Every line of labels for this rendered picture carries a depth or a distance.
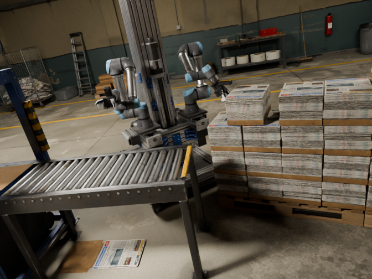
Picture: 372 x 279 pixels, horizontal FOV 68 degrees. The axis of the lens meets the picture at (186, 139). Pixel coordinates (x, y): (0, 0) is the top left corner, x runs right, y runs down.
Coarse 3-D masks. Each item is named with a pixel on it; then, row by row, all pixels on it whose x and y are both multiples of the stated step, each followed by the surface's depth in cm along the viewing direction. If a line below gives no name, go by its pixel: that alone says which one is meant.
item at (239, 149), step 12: (312, 180) 212; (324, 180) 208; (336, 180) 204; (348, 180) 201; (360, 180) 197; (228, 192) 250; (312, 204) 221; (324, 204) 217; (336, 204) 212; (348, 204) 208
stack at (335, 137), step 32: (224, 128) 224; (256, 128) 212; (288, 128) 203; (320, 128) 194; (352, 128) 185; (224, 160) 237; (256, 160) 224; (288, 160) 213; (320, 160) 202; (352, 160) 194; (256, 192) 237; (288, 192) 226; (320, 192) 214; (352, 192) 203; (352, 224) 214
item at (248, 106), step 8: (232, 96) 213; (240, 96) 210; (248, 96) 207; (256, 96) 204; (264, 96) 207; (232, 104) 212; (240, 104) 210; (248, 104) 208; (256, 104) 206; (264, 104) 210; (232, 112) 216; (240, 112) 213; (248, 112) 211; (256, 112) 208; (264, 112) 214
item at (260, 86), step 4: (256, 84) 235; (260, 84) 233; (264, 84) 231; (268, 84) 229; (236, 88) 234; (240, 88) 232; (244, 88) 230; (248, 88) 228; (252, 88) 226; (256, 88) 224; (260, 88) 222; (264, 88) 220; (268, 88) 226; (268, 92) 225; (268, 96) 228; (268, 100) 231; (268, 104) 232
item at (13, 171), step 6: (0, 168) 230; (6, 168) 228; (12, 168) 226; (18, 168) 223; (24, 168) 221; (0, 174) 218; (6, 174) 216; (12, 174) 214; (18, 174) 212; (0, 180) 208; (6, 180) 206; (12, 180) 204; (0, 186) 199
